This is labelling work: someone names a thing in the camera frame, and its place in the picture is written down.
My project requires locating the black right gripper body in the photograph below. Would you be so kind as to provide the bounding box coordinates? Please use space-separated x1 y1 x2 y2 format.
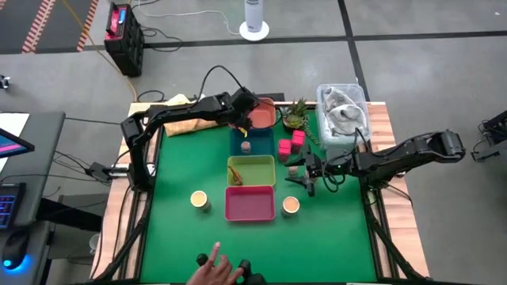
304 148 360 181

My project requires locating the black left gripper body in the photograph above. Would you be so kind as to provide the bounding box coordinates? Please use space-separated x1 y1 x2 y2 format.
227 86 262 126

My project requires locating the pink-lidded spice tin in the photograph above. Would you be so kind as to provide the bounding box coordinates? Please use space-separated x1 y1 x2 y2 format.
277 138 293 162
291 129 307 154

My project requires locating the gold-lidded spice jar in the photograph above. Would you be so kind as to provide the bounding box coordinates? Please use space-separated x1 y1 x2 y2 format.
280 196 301 217
189 190 212 211

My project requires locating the orange round bowl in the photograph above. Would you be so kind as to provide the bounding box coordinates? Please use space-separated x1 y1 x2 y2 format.
246 97 278 131

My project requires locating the teal plastic bin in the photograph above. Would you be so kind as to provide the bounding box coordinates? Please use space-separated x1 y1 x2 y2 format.
229 127 276 158

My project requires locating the clear plastic storage container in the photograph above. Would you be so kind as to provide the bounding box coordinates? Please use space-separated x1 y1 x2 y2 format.
315 82 372 150

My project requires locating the potted green succulent plant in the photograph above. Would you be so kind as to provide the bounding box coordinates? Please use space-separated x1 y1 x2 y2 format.
281 97 320 146

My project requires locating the yellow-green plastic bin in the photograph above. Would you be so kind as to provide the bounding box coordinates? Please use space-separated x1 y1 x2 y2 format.
227 154 277 188

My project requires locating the grey cloth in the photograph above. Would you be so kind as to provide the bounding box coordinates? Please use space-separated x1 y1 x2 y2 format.
322 86 352 114
327 103 368 138

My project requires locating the pale yellow cloth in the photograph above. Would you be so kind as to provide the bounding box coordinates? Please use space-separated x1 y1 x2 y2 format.
129 93 219 138

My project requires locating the pink plastic bin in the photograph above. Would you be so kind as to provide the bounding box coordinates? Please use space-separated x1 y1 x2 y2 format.
224 184 276 222

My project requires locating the white cylindrical stand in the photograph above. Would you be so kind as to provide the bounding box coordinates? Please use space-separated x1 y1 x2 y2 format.
238 0 271 42

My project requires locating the white power strip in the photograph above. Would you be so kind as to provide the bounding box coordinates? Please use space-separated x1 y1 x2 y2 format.
109 164 155 177

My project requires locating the person's hand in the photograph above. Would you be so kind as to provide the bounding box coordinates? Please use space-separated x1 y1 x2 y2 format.
185 241 245 285

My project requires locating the green table mat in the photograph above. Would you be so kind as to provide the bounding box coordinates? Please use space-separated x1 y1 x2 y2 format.
139 108 377 284

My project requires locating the black and red toolbox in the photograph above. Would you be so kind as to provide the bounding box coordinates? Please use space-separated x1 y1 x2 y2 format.
103 2 145 78

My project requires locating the black power box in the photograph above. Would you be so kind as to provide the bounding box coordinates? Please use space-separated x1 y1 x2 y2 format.
87 161 114 184

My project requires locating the black equipment stand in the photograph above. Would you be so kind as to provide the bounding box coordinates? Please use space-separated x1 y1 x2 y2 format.
470 109 507 163

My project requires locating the grey desk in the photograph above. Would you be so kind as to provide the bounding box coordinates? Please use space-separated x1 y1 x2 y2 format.
0 111 67 285

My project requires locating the white paper sheet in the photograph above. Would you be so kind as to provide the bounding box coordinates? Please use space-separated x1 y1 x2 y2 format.
0 112 31 138

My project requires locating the computer monitor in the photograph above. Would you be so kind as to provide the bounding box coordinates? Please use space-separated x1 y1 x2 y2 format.
0 127 36 159

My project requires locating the backlit black keyboard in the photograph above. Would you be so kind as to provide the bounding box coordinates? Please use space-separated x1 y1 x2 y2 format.
0 182 25 230

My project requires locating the black computer mouse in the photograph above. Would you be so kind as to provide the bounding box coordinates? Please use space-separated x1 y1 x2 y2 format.
2 230 31 270

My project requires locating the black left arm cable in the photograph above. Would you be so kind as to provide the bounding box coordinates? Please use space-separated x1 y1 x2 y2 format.
196 64 249 105

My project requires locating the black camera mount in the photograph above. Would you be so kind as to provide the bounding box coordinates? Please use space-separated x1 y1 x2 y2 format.
236 259 269 285

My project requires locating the yellow cable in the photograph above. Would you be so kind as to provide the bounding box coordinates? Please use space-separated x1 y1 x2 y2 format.
61 0 139 102

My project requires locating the black aluminium table frame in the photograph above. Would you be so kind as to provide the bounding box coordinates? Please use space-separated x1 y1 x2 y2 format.
89 101 431 285

